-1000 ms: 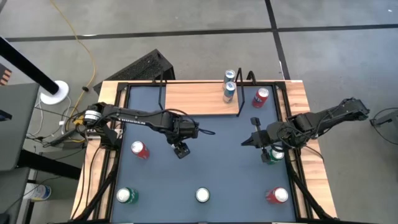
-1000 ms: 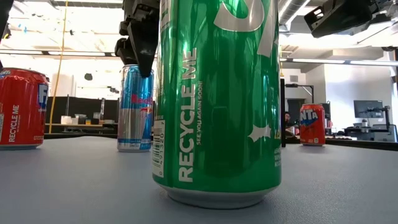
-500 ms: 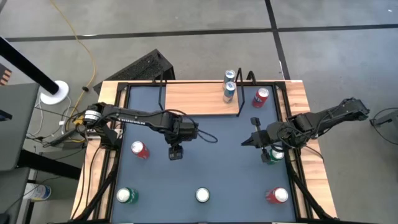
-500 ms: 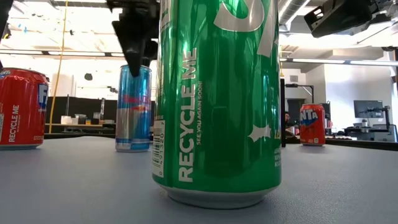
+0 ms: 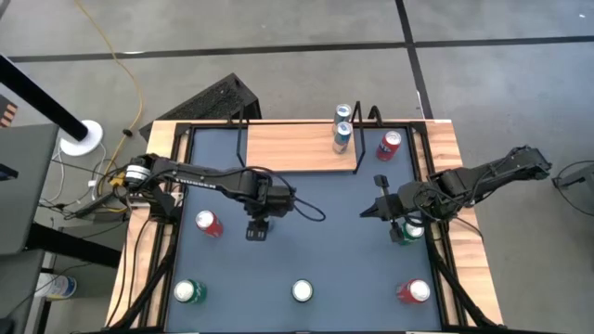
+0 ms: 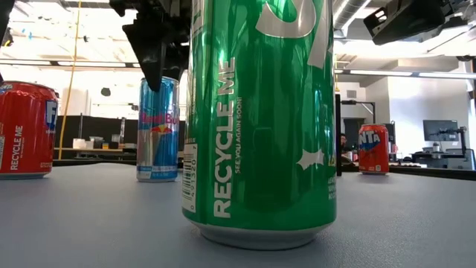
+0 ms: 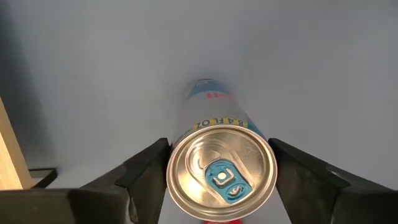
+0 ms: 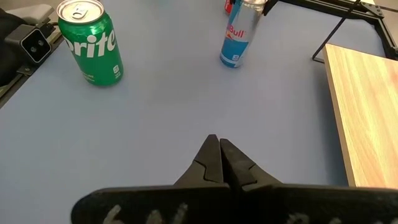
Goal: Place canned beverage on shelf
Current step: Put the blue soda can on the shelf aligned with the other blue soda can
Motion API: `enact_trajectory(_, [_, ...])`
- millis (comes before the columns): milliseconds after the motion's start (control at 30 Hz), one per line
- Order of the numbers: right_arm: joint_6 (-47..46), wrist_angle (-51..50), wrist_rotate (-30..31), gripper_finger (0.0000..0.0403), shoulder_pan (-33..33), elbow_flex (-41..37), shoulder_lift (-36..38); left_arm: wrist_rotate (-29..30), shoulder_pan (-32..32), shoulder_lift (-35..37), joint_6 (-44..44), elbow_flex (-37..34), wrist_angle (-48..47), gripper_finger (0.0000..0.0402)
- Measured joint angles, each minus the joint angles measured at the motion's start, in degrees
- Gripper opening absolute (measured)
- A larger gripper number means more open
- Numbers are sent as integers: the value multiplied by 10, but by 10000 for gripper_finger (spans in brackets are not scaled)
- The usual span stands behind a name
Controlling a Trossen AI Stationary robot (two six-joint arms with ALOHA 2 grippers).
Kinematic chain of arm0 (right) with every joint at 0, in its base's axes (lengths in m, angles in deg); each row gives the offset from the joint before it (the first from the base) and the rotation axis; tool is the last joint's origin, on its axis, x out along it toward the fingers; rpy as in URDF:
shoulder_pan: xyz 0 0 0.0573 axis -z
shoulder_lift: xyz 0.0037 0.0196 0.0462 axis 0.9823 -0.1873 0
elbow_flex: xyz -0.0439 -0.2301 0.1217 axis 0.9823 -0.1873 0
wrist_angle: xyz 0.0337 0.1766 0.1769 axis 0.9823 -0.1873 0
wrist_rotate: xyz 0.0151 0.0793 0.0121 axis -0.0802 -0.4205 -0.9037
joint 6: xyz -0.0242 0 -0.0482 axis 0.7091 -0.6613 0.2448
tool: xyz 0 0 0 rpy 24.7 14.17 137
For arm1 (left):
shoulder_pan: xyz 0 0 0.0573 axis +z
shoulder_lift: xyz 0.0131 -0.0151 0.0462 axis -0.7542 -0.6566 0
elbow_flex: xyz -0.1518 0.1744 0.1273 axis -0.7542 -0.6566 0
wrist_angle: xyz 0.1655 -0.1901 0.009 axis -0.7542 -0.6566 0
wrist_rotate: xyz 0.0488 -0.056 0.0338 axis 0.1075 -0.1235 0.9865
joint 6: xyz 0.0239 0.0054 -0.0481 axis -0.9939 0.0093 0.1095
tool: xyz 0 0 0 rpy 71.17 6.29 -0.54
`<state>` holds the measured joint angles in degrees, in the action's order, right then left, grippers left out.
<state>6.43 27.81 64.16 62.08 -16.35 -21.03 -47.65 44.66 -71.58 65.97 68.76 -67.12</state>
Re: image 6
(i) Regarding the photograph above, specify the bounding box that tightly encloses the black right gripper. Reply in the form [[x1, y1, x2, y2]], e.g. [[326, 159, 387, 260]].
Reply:
[[371, 0, 476, 46]]

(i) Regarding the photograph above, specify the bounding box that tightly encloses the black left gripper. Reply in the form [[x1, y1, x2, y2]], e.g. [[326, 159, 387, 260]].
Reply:
[[109, 0, 193, 92]]

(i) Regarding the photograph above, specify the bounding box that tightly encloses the blue silver Red Bull can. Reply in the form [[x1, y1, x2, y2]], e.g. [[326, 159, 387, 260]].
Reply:
[[135, 76, 181, 183]]

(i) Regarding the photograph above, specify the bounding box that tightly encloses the green Sprite can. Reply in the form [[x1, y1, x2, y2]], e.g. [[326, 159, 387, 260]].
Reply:
[[181, 0, 338, 251]]

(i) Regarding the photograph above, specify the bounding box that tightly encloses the red Fanta can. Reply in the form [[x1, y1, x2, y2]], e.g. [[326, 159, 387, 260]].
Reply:
[[0, 80, 60, 180], [358, 124, 390, 176]]

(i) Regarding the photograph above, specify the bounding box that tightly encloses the black office partition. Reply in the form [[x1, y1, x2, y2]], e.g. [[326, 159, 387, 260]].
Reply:
[[55, 114, 138, 150]]

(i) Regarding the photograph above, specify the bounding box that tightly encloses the black computer monitor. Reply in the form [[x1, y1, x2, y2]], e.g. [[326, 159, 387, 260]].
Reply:
[[422, 119, 459, 142]]

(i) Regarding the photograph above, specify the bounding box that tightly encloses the wooden office desk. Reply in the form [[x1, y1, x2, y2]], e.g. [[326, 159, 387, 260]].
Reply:
[[53, 147, 138, 162]]

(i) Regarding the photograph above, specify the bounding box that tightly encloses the person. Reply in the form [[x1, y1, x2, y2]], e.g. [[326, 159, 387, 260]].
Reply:
[[340, 133, 358, 167]]

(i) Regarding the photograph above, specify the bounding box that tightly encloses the grey box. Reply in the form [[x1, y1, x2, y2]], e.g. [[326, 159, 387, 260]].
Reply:
[[446, 147, 476, 171]]

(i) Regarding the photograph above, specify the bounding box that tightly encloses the black ceiling spotlight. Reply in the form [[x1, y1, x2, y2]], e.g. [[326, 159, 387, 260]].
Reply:
[[0, 26, 14, 48]]

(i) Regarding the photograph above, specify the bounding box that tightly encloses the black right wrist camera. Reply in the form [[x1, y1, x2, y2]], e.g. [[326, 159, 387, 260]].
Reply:
[[363, 6, 390, 39]]

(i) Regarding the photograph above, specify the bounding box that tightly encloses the black metal stand frame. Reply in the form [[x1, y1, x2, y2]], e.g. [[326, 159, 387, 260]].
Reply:
[[341, 98, 376, 126]]

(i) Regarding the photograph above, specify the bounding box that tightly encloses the yellow cable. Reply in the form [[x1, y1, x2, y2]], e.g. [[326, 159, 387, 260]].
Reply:
[[57, 0, 82, 162]]

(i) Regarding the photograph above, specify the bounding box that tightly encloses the black metal rig frame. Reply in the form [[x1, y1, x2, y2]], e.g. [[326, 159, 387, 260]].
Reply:
[[51, 158, 476, 182]]

